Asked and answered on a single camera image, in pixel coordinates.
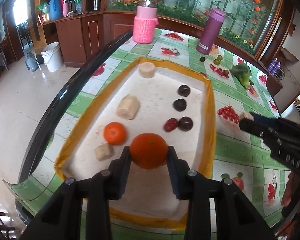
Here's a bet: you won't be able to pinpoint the small orange mandarin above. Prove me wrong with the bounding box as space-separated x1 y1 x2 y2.
103 122 127 145

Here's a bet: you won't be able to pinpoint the orange tangerine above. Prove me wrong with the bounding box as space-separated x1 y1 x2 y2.
129 133 168 170

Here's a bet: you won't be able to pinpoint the dark avocado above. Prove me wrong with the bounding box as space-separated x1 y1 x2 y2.
178 116 193 132

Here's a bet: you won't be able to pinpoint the red strawberry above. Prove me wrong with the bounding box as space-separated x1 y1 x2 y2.
163 118 179 132

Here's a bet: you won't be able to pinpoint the dark purple plum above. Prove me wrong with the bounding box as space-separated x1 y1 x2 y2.
178 85 191 97

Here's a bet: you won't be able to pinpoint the person right hand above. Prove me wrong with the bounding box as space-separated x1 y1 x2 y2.
281 171 298 207

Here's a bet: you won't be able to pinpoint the purple striped bottles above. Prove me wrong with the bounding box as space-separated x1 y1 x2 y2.
267 57 281 75

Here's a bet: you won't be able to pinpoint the green bok choy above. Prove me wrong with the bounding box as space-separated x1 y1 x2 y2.
230 61 254 90

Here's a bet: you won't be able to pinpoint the brown green kiwi fruit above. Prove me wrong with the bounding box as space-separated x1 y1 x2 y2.
223 70 229 76

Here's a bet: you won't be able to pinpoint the green round fruit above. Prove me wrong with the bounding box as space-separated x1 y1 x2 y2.
213 59 220 65
217 55 223 61

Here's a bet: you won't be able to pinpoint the small dark olive fruit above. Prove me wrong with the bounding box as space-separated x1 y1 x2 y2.
200 56 206 62

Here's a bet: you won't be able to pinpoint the yellow rimmed white tray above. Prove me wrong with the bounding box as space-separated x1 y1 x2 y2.
54 57 216 231

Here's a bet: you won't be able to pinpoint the purple thermos bottle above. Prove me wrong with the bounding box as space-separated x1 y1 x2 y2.
196 8 226 55

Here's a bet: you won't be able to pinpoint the white plastic bucket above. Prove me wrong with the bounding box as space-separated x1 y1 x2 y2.
41 42 64 72

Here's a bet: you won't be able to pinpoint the grey metal kettle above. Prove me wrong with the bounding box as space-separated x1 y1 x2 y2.
25 51 40 72

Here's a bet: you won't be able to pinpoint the pink crochet covered jar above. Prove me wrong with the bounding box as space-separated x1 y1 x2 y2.
133 0 159 44

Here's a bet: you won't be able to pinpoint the blue plastic jug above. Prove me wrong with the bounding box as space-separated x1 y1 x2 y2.
49 0 63 21

